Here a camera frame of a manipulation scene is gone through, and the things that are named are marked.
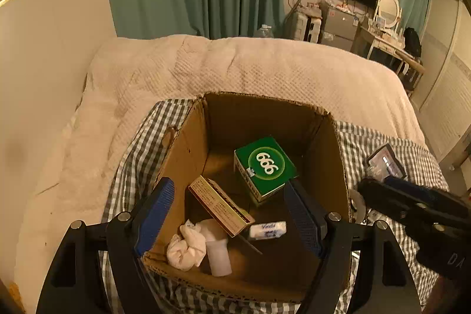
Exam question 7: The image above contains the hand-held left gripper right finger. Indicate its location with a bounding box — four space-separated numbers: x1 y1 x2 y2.
283 180 422 314

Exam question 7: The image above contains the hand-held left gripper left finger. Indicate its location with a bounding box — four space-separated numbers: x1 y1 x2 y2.
36 177 175 314

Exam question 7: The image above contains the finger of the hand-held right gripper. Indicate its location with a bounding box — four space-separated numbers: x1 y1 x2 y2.
358 177 421 227
383 175 443 203

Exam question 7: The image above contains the brown cardboard box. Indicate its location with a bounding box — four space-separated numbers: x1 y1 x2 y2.
142 91 352 303

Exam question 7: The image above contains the grey tape roll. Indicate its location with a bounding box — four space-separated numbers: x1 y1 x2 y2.
348 189 369 224

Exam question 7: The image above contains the white tissue packet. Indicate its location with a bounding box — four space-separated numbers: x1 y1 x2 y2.
248 221 288 241

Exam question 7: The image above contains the clear plastic-wrapped package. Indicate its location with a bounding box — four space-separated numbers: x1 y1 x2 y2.
367 144 407 186

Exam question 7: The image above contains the crumpled white tissue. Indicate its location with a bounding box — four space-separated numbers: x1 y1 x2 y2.
166 219 208 271

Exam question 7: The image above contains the grey checked cloth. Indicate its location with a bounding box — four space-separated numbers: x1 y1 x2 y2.
101 97 451 314

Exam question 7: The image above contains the brown and yellow carton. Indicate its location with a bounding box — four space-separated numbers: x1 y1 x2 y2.
188 175 256 237

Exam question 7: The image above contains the green square box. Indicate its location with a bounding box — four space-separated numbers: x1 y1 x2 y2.
233 136 298 206

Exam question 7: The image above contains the white plastic bottle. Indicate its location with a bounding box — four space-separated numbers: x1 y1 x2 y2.
204 222 232 277

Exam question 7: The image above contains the white sliding wardrobe door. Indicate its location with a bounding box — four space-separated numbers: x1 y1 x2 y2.
410 0 471 164

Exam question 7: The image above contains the black bag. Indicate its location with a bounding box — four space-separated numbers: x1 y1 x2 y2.
403 27 422 59

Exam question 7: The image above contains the white dressing table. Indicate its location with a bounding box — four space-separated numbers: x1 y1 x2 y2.
351 23 425 90

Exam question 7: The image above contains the beige textured blanket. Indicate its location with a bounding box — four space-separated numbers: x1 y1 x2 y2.
15 34 427 300

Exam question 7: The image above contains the grey storage cabinet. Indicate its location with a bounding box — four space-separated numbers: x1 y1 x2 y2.
319 1 361 51

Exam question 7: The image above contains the white oval mirror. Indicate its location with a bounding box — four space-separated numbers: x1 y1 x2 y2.
374 0 401 29

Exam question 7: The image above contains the clear water bottle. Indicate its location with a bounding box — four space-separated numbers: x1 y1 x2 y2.
253 24 275 39

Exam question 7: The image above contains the white low cabinet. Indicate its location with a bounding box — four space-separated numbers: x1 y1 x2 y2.
285 10 322 42

